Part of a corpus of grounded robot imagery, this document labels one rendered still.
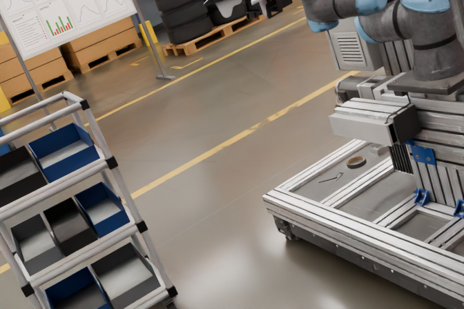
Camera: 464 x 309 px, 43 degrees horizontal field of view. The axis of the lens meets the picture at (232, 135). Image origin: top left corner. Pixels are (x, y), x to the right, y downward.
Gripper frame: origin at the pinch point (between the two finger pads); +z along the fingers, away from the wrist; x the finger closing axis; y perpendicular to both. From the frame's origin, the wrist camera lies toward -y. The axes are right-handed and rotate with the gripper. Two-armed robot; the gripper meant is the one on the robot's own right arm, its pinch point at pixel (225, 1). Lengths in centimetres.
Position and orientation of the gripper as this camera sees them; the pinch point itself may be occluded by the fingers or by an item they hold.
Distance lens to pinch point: 130.6
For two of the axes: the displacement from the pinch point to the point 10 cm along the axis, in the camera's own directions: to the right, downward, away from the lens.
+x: -7.0, -1.3, 7.0
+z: -6.6, 4.7, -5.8
